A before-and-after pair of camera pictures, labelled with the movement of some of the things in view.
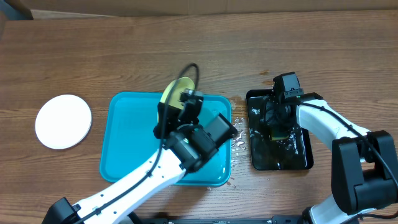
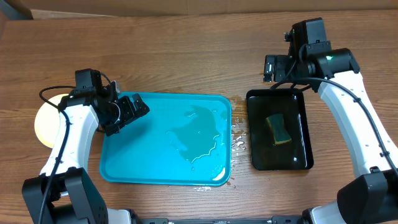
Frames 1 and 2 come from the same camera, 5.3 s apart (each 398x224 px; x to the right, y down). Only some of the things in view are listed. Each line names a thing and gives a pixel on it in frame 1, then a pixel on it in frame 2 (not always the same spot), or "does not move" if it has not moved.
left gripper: [171, 114] -> [130, 112]
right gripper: [273, 121] -> [282, 66]
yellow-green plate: [172, 93] -> [46, 120]
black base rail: [284, 219] does not move
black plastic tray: [266, 154] does not move
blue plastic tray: [128, 145] does not move
